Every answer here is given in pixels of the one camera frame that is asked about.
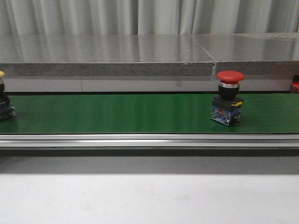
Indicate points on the red mushroom push button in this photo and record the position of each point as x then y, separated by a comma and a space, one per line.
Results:
226, 106

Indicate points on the yellow mushroom push button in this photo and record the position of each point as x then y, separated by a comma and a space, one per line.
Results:
6, 107

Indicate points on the grey stone slab shelf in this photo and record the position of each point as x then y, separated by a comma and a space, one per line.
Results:
271, 55

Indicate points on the green conveyor belt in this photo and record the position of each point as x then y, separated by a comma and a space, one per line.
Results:
148, 113

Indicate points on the red plastic tray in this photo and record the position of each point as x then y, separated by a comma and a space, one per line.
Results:
295, 87

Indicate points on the grey curtain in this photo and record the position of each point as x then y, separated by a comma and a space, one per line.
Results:
147, 17

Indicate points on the aluminium conveyor side rail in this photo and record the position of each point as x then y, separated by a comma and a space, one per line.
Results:
150, 140

